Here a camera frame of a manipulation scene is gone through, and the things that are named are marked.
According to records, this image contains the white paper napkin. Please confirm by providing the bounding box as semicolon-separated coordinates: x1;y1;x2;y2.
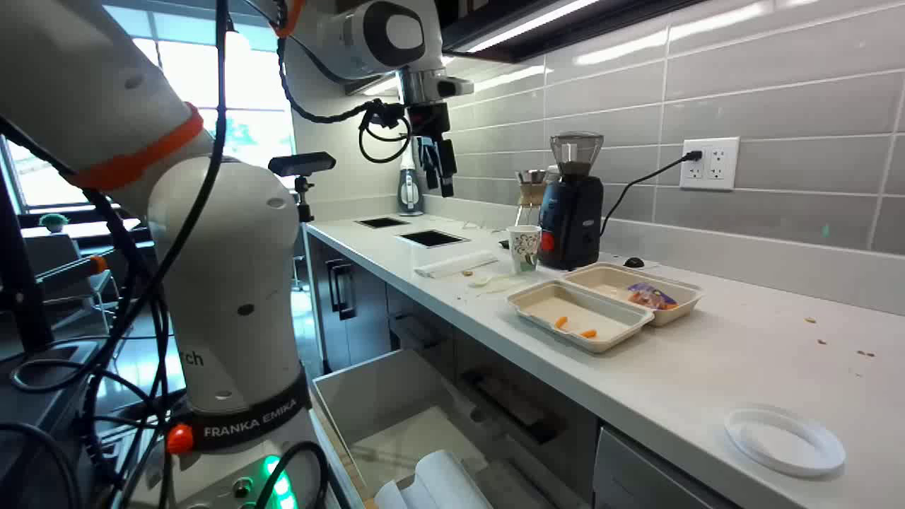
413;246;503;283

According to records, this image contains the grey base cabinet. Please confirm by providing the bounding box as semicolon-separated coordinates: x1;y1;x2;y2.
306;232;398;375

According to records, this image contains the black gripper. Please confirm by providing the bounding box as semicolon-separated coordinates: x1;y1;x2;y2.
405;96;462;198

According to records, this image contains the dark upper cabinet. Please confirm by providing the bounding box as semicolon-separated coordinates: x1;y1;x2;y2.
437;0;606;65

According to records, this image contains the patterned paper cup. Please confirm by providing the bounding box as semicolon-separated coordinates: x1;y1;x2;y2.
507;224;547;277

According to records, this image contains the white wall outlet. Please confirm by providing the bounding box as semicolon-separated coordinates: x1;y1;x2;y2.
677;136;745;193

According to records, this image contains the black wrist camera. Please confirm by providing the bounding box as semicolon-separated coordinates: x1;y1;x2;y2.
359;96;410;132

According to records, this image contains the round white plastic lid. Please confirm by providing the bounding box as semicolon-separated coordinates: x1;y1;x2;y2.
722;403;849;480

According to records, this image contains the black power cable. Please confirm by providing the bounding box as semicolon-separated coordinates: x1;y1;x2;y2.
601;147;708;238

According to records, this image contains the open cabinet drawer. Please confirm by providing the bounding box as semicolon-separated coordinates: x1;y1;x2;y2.
309;347;602;509

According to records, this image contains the clear soap dispenser bottle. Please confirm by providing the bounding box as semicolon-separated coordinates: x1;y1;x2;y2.
396;150;427;218

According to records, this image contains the black camera on tripod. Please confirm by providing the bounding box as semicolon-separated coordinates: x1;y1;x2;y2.
267;150;340;225

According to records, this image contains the clear plastic snack bag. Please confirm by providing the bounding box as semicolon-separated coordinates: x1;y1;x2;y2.
626;280;680;313

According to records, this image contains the beige clamshell takeout container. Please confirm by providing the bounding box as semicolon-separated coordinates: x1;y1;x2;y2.
507;260;704;355

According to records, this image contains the black coffee grinder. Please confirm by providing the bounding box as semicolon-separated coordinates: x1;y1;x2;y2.
537;132;608;272

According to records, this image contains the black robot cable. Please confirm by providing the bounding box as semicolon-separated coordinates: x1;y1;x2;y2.
0;0;420;509

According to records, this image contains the white plastic fork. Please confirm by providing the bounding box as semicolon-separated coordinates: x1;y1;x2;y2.
463;272;520;293

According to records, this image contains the glass pour-over carafe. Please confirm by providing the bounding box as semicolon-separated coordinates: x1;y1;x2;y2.
514;166;561;229

